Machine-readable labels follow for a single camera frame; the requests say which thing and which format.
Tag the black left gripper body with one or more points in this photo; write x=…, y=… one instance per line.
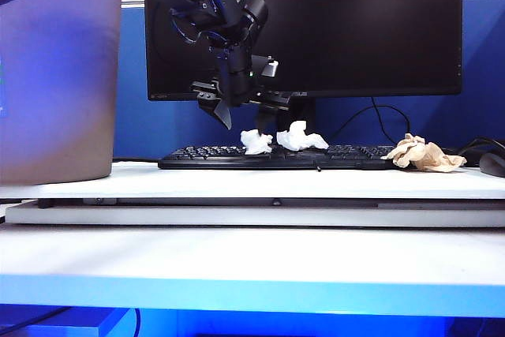
x=234, y=84

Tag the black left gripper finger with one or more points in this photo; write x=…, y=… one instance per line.
x=265, y=118
x=221, y=112

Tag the white paper ball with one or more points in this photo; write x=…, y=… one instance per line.
x=256, y=144

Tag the elongated white paper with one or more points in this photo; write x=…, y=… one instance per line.
x=300, y=139

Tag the brown paper ball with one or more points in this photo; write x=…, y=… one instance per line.
x=418, y=155

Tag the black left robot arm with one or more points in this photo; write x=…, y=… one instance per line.
x=252, y=7

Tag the pink plastic trash can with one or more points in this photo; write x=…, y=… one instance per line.
x=59, y=96

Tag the black monitor stand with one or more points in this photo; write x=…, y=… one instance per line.
x=304, y=112

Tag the black Logitech keyboard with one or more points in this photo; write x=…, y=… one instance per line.
x=205, y=157

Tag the black ASUS monitor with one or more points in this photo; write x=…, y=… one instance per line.
x=355, y=29
x=165, y=128

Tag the white desk riser platform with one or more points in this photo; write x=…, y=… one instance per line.
x=236, y=185

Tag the white keyboard tray board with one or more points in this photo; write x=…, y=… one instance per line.
x=236, y=216

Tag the black Logitech mouse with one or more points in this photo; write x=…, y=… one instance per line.
x=493, y=166

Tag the white box under table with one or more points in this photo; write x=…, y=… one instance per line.
x=114, y=323

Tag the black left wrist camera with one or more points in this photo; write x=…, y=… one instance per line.
x=266, y=66

